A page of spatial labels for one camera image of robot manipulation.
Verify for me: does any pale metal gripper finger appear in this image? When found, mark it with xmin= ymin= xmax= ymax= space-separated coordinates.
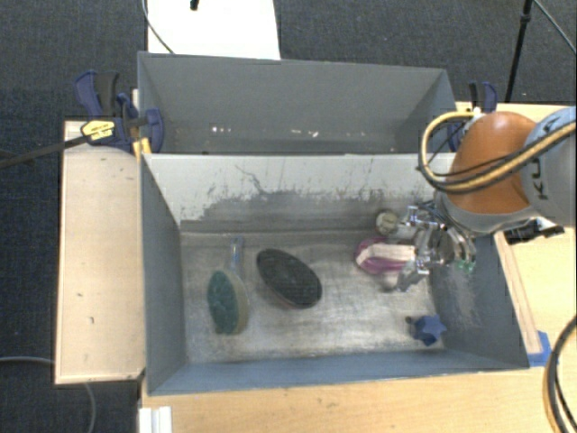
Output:
xmin=396 ymin=259 xmax=430 ymax=294
xmin=395 ymin=205 xmax=436 ymax=239

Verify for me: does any small beige round object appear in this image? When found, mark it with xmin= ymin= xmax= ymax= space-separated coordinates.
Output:
xmin=374 ymin=209 xmax=401 ymax=236

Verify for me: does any blue star-shaped toy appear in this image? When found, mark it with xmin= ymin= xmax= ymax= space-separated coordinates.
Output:
xmin=404 ymin=314 xmax=448 ymax=348

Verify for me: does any grey metal bin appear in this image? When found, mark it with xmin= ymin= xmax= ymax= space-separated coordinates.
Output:
xmin=136 ymin=51 xmax=531 ymax=397

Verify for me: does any black oval brush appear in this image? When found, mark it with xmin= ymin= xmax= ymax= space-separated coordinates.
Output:
xmin=255 ymin=247 xmax=324 ymax=311

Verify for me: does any pale wood flat board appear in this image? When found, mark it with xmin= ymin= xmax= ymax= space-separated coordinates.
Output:
xmin=54 ymin=119 xmax=148 ymax=385

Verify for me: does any black cylinder on white bracket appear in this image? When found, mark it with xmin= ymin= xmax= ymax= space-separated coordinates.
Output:
xmin=503 ymin=217 xmax=566 ymax=246

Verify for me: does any green scrub brush clear handle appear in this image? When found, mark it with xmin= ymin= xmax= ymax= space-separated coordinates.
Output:
xmin=206 ymin=235 xmax=252 ymax=336

